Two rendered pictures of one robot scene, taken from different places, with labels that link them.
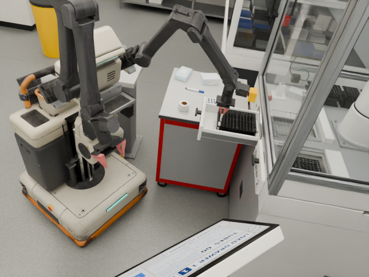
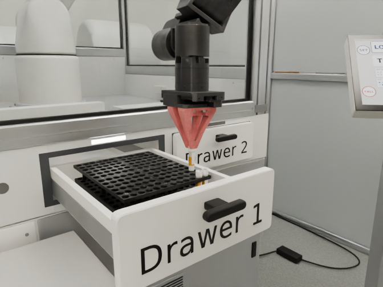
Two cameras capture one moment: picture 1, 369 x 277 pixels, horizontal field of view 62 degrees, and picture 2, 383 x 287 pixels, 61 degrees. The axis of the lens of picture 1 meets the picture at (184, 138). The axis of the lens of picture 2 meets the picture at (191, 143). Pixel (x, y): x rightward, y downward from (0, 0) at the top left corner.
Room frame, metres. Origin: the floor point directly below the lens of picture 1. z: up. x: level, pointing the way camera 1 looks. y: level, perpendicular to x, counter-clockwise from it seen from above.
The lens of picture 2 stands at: (1.73, 0.24, 1.10)
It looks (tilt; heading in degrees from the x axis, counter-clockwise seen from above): 14 degrees down; 230
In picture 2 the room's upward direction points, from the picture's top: straight up
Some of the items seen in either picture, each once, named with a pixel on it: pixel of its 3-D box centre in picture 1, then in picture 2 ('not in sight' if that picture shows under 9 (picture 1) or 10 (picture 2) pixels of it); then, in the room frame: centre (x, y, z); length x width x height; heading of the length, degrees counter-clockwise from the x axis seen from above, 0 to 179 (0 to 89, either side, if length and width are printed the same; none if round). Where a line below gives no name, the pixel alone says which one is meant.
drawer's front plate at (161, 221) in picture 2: (202, 117); (206, 221); (1.43, -0.08, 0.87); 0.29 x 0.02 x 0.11; 178
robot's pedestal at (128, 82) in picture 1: (121, 111); not in sight; (1.98, 0.55, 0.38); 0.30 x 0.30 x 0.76; 88
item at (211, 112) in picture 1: (236, 125); (137, 186); (1.43, -0.29, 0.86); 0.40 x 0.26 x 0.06; 88
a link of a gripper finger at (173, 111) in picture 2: (222, 107); (194, 122); (1.38, -0.18, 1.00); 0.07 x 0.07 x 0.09; 85
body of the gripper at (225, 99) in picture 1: (226, 97); (191, 80); (1.37, -0.19, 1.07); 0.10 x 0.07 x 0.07; 85
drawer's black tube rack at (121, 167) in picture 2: (235, 123); (139, 185); (1.43, -0.28, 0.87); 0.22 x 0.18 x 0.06; 88
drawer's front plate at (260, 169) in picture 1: (258, 165); (216, 146); (1.11, -0.39, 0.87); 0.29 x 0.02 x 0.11; 178
